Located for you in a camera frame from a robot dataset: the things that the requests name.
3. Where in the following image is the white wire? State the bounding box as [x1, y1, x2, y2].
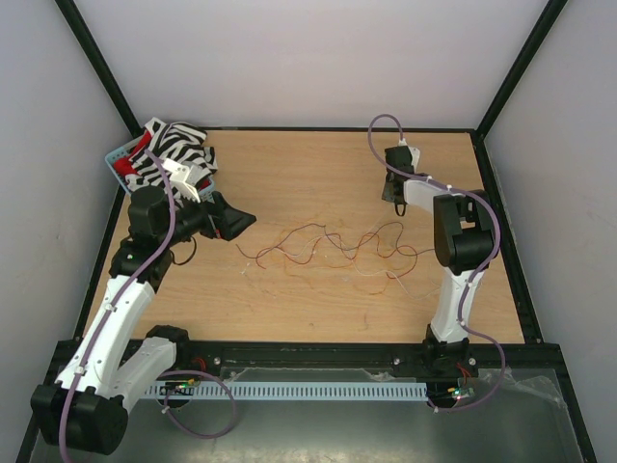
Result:
[277, 231, 443, 300]

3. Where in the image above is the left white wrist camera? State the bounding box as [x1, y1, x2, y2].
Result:
[163, 158, 210, 203]

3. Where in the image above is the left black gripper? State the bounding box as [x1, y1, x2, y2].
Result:
[159, 183, 255, 247]

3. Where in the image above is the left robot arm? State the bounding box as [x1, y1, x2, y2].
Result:
[31, 186, 256, 455]

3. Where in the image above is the black white striped cloth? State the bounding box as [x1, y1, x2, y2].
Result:
[144, 118, 218, 175]

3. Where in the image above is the black frame post right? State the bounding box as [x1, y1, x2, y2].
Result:
[475, 0, 568, 139]

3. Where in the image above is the light blue slotted cable duct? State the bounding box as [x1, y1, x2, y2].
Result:
[143, 381, 427, 402]

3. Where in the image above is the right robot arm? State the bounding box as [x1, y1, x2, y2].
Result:
[382, 145, 500, 375]

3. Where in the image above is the purple wire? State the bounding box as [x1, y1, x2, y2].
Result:
[235, 221, 438, 264]

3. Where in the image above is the black frame post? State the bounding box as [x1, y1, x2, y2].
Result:
[475, 0, 568, 139]
[55, 0, 142, 136]

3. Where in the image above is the red cloth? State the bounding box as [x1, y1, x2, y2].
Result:
[112, 133, 151, 178]

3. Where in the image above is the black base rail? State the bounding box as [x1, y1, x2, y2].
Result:
[52, 340, 565, 382]

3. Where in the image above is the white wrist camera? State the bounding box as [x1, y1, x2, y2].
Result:
[163, 158, 210, 203]
[398, 139, 420, 173]

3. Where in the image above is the left circuit board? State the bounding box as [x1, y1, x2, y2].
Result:
[160, 380, 197, 395]

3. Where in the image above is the circuit board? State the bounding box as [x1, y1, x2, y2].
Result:
[160, 380, 197, 395]
[446, 385, 475, 401]

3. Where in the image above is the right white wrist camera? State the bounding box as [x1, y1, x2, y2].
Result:
[398, 139, 420, 173]

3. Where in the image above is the light blue plastic basket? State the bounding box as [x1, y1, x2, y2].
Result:
[105, 147, 216, 204]

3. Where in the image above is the right circuit board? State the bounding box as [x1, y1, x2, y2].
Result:
[446, 385, 475, 401]

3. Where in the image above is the black frame post left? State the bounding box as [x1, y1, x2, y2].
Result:
[55, 0, 142, 136]

